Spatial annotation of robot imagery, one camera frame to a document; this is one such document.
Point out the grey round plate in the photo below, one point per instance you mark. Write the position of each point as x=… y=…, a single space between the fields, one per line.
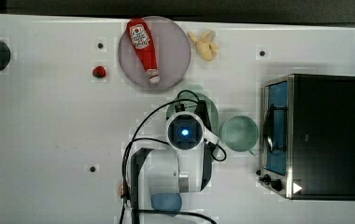
x=173 y=55

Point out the green strainer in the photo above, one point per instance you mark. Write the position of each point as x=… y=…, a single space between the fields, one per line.
x=211 y=109

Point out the peeled toy banana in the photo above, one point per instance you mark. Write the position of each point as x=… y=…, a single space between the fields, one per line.
x=205 y=45

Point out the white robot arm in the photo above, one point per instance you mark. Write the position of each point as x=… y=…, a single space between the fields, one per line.
x=157 y=178

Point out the black toaster oven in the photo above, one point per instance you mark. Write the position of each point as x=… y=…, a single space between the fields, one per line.
x=308 y=137

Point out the blue bowl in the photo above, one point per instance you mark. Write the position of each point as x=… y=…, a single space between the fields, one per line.
x=170 y=202

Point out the green mug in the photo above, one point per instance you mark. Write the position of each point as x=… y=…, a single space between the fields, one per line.
x=240 y=134

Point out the red ketchup bottle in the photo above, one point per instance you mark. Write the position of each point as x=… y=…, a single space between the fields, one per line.
x=143 y=45

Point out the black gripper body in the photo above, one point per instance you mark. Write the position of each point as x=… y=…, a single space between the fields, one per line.
x=199 y=109

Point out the small dark red strawberry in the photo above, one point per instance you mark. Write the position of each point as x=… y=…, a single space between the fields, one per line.
x=99 y=72

